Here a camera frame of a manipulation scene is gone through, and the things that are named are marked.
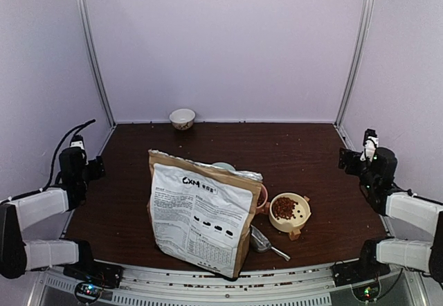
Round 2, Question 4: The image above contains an aluminium corner frame post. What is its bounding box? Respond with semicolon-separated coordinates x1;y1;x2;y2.
76;0;116;128

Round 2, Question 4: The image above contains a wooden pet bowl stand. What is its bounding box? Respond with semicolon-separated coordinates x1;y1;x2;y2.
259;195;311;242

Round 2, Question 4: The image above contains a white ceramic patterned bowl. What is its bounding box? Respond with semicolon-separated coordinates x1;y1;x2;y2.
169;108;196;131

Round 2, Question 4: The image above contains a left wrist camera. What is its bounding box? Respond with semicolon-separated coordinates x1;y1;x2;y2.
70;134;85;151

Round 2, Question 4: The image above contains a cream yellow pet bowl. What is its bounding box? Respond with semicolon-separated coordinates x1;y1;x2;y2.
269;192;312;233

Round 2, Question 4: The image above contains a dog food bag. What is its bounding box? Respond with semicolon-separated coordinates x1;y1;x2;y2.
147;150;262;280

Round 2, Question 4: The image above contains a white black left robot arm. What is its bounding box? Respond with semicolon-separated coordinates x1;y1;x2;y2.
1;147;105;279

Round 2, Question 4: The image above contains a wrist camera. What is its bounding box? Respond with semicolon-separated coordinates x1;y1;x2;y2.
70;134;85;151
360;129;379;163

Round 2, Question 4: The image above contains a pink pet bowl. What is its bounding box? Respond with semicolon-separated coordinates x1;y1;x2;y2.
255;184;269;215

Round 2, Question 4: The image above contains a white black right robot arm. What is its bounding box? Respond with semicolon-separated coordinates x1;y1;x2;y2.
338;147;442;283

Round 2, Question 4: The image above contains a teal ribbed ceramic bowl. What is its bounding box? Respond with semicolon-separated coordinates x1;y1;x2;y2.
212;162;236;171

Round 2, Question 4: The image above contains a black braided cable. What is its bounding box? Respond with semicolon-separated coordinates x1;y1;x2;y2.
46;118;97;189

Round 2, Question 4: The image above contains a metal front base rail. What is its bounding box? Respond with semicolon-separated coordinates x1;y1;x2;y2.
26;246;428;305

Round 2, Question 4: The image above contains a right aluminium frame post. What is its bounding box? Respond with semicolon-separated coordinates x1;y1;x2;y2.
334;0;375;128

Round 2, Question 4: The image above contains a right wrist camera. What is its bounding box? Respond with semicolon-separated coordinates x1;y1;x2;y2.
360;129;379;163

